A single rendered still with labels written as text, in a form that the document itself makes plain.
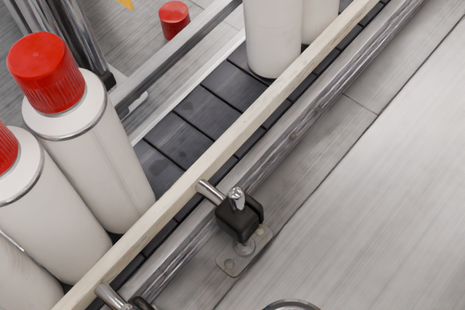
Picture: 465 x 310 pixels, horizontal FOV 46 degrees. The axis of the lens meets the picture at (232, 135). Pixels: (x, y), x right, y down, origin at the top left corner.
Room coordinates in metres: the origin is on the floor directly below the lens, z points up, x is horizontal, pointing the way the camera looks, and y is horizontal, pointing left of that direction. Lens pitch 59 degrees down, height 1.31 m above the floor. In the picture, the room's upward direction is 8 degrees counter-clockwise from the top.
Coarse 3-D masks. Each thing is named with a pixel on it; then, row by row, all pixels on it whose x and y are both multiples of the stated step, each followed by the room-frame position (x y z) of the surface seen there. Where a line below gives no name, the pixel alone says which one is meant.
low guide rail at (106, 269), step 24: (360, 0) 0.36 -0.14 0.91; (336, 24) 0.34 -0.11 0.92; (312, 48) 0.31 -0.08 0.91; (288, 72) 0.29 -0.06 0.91; (264, 96) 0.27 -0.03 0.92; (240, 120) 0.25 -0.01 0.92; (264, 120) 0.26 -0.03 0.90; (216, 144) 0.23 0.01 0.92; (240, 144) 0.24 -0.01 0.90; (192, 168) 0.21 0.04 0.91; (216, 168) 0.21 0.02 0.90; (168, 192) 0.19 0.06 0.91; (192, 192) 0.20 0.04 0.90; (144, 216) 0.18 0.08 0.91; (168, 216) 0.18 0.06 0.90; (120, 240) 0.16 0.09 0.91; (144, 240) 0.16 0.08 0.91; (96, 264) 0.14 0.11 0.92; (120, 264) 0.14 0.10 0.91; (72, 288) 0.13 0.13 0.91
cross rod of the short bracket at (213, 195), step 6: (204, 180) 0.20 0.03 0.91; (198, 186) 0.20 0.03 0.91; (204, 186) 0.20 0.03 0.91; (210, 186) 0.20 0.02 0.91; (198, 192) 0.19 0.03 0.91; (204, 192) 0.19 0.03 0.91; (210, 192) 0.19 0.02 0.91; (216, 192) 0.19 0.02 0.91; (210, 198) 0.19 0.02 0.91; (216, 198) 0.18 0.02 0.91; (222, 198) 0.18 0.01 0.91; (216, 204) 0.18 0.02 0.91
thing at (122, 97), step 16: (224, 0) 0.34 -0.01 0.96; (240, 0) 0.35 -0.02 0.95; (208, 16) 0.33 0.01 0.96; (224, 16) 0.33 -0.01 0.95; (192, 32) 0.31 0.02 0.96; (208, 32) 0.32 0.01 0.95; (176, 48) 0.30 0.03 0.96; (144, 64) 0.28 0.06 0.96; (160, 64) 0.28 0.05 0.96; (128, 80) 0.27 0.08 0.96; (144, 80) 0.27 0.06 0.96; (112, 96) 0.26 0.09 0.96; (128, 96) 0.26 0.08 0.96
